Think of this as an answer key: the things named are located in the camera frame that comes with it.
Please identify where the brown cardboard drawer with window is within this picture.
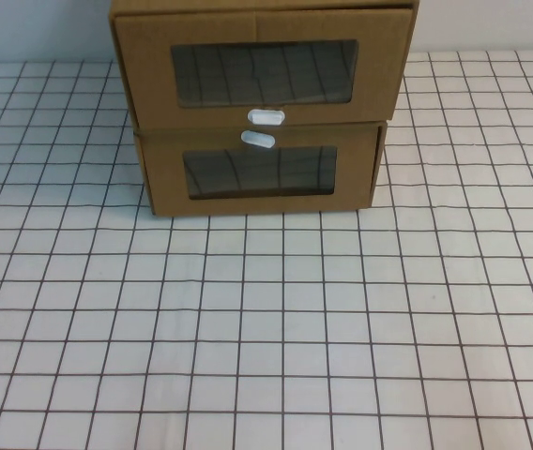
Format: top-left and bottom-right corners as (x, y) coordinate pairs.
(114, 7), (416, 128)
(135, 125), (381, 218)

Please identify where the brown cardboard shoe box shell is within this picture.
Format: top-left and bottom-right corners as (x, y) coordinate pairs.
(133, 119), (388, 218)
(108, 0), (420, 128)

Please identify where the white grid tablecloth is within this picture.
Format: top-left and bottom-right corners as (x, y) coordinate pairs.
(0, 46), (533, 450)

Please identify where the white plastic drawer handle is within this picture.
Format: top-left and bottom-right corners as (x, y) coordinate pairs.
(246, 107), (288, 127)
(240, 129), (278, 151)

